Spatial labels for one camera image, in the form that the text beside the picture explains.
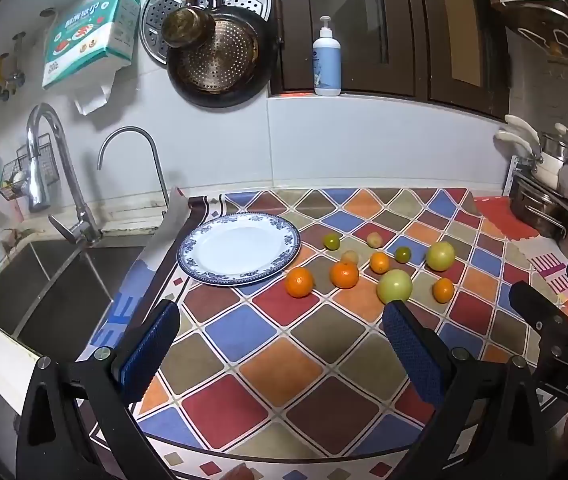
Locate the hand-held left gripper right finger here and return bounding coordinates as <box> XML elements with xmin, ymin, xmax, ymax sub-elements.
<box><xmin>382</xmin><ymin>300</ymin><xmax>568</xmax><ymax>480</ymax></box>

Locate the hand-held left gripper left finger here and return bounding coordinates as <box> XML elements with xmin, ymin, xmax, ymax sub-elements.
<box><xmin>15</xmin><ymin>299</ymin><xmax>185</xmax><ymax>480</ymax></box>

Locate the large green citrus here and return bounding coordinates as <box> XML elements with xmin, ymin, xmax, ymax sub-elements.
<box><xmin>377</xmin><ymin>269</ymin><xmax>413</xmax><ymax>305</ymax></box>

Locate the large yellow-green citrus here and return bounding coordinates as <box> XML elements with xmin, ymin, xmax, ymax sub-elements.
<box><xmin>425</xmin><ymin>241</ymin><xmax>456</xmax><ymax>272</ymax></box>

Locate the large orange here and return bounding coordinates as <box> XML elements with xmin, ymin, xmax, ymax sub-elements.
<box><xmin>330</xmin><ymin>261</ymin><xmax>361</xmax><ymax>290</ymax></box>
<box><xmin>285</xmin><ymin>267</ymin><xmax>315</xmax><ymax>299</ymax></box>

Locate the blue rimmed white plate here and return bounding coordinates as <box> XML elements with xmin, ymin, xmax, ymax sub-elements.
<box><xmin>176</xmin><ymin>212</ymin><xmax>302</xmax><ymax>288</ymax></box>

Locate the pink striped mat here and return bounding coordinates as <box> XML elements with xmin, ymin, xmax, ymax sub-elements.
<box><xmin>528</xmin><ymin>237</ymin><xmax>568</xmax><ymax>331</ymax></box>

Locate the steel pots rack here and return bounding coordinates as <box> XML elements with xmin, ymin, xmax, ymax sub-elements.
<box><xmin>508</xmin><ymin>172</ymin><xmax>568</xmax><ymax>261</ymax></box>

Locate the red foam mat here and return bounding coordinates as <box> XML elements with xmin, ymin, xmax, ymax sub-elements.
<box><xmin>472</xmin><ymin>194</ymin><xmax>540</xmax><ymax>244</ymax></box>

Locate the white pot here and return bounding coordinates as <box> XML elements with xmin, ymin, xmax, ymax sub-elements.
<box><xmin>532</xmin><ymin>152</ymin><xmax>568</xmax><ymax>187</ymax></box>

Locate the steel kitchen sink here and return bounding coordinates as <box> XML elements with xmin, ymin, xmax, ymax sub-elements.
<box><xmin>0</xmin><ymin>237</ymin><xmax>147</xmax><ymax>361</ymax></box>

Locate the colourful diamond pattern tablecloth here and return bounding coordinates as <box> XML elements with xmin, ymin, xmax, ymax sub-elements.
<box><xmin>76</xmin><ymin>187</ymin><xmax>568</xmax><ymax>480</ymax></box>

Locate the steel pot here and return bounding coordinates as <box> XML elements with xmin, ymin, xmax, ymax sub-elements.
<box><xmin>538</xmin><ymin>132</ymin><xmax>568</xmax><ymax>162</ymax></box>

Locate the thin gooseneck faucet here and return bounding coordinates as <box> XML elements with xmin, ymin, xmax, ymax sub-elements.
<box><xmin>96</xmin><ymin>126</ymin><xmax>171</xmax><ymax>207</ymax></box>

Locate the chrome pull-down faucet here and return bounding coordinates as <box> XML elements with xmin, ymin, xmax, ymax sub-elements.
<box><xmin>24</xmin><ymin>102</ymin><xmax>105</xmax><ymax>247</ymax></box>

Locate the white plastic bag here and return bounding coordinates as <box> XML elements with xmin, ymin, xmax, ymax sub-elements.
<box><xmin>73</xmin><ymin>65</ymin><xmax>124</xmax><ymax>116</ymax></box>

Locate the black frying pan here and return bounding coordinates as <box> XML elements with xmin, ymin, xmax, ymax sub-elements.
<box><xmin>166</xmin><ymin>0</ymin><xmax>281</xmax><ymax>110</ymax></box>

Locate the blue white pump bottle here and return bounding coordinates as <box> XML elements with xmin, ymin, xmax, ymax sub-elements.
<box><xmin>312</xmin><ymin>16</ymin><xmax>343</xmax><ymax>97</ymax></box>

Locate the green paper towel pack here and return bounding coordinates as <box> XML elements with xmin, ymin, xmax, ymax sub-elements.
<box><xmin>41</xmin><ymin>0</ymin><xmax>141</xmax><ymax>90</ymax></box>

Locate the brass ladle pot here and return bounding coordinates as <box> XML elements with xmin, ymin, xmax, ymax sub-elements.
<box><xmin>161</xmin><ymin>0</ymin><xmax>217</xmax><ymax>50</ymax></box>

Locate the white pan handle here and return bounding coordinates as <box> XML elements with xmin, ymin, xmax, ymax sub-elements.
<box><xmin>494</xmin><ymin>130</ymin><xmax>539</xmax><ymax>160</ymax></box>
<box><xmin>504</xmin><ymin>114</ymin><xmax>547</xmax><ymax>147</ymax></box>

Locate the black wire basket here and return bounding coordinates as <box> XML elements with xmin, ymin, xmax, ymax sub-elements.
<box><xmin>0</xmin><ymin>132</ymin><xmax>61</xmax><ymax>202</ymax></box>

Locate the dark wooden window frame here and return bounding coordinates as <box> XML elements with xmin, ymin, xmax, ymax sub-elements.
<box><xmin>264</xmin><ymin>0</ymin><xmax>514</xmax><ymax>122</ymax></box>

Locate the yellow wall hook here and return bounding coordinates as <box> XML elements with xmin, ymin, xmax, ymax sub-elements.
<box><xmin>0</xmin><ymin>32</ymin><xmax>27</xmax><ymax>104</ymax></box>

